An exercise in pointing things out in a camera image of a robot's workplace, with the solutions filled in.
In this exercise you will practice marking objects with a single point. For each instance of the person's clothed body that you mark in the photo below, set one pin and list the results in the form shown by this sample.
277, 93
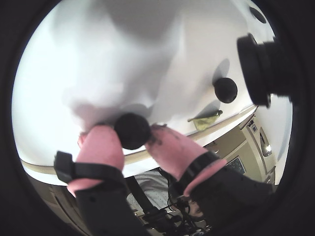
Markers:
152, 183

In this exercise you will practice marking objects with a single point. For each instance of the yellowish green leaf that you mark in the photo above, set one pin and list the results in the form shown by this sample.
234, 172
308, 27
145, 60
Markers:
204, 121

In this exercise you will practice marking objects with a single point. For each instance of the pink padded gripper finger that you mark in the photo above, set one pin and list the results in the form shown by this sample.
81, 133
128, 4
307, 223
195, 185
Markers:
177, 152
98, 152

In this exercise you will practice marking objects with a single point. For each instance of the beige cabinet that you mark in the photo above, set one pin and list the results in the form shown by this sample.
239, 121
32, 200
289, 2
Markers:
248, 147

